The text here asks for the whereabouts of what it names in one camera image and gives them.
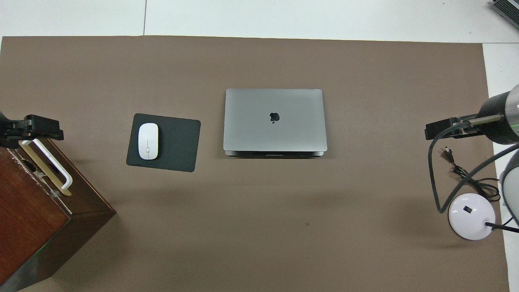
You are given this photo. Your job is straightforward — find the grey aluminium laptop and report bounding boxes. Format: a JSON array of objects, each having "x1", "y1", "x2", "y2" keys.
[{"x1": 223, "y1": 88, "x2": 328, "y2": 158}]

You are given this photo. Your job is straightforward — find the dark brown wooden box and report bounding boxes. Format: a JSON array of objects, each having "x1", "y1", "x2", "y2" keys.
[{"x1": 0, "y1": 138, "x2": 117, "y2": 292}]

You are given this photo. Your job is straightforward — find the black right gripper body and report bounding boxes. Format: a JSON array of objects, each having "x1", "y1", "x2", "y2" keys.
[{"x1": 480, "y1": 90, "x2": 512, "y2": 145}]

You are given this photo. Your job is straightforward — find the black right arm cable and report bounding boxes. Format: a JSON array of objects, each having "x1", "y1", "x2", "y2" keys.
[{"x1": 429, "y1": 115, "x2": 519, "y2": 214}]

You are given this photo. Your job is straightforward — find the brown table mat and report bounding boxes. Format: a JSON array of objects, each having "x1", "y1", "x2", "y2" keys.
[{"x1": 0, "y1": 36, "x2": 510, "y2": 292}]

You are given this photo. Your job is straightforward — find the black lamp power cable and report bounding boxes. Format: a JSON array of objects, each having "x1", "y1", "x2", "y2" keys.
[{"x1": 441, "y1": 147, "x2": 501, "y2": 202}]

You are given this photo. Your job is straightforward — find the white desk lamp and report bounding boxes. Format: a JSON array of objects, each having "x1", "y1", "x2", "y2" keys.
[{"x1": 448, "y1": 193, "x2": 519, "y2": 240}]

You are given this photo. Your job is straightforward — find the brass handle plate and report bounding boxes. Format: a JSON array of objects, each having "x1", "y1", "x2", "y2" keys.
[{"x1": 15, "y1": 142, "x2": 72, "y2": 197}]

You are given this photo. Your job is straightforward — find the black mouse pad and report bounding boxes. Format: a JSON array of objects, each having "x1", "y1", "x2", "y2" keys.
[{"x1": 126, "y1": 113, "x2": 202, "y2": 173}]

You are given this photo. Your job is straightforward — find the white computer mouse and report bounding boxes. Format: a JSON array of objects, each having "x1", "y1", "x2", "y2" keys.
[{"x1": 138, "y1": 123, "x2": 159, "y2": 160}]

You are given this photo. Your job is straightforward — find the white box handle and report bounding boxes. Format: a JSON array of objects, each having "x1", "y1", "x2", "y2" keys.
[{"x1": 18, "y1": 139, "x2": 73, "y2": 190}]

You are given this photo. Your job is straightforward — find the grey ribbed device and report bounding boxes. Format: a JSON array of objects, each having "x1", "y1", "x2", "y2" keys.
[{"x1": 489, "y1": 0, "x2": 519, "y2": 30}]

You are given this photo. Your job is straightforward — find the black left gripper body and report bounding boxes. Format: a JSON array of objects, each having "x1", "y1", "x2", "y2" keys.
[{"x1": 0, "y1": 114, "x2": 26, "y2": 148}]

